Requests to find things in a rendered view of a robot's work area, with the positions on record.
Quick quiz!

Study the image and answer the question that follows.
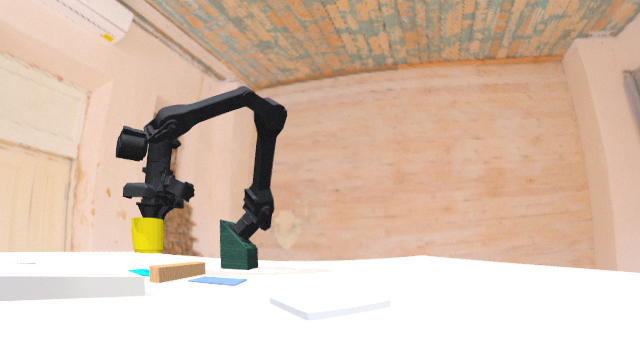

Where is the tan wooden flat bar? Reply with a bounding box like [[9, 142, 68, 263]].
[[149, 261, 206, 284]]

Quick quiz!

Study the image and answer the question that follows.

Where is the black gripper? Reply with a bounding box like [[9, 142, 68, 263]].
[[123, 162, 184, 221]]

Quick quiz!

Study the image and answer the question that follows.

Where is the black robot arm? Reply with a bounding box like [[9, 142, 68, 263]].
[[115, 86, 287, 244]]

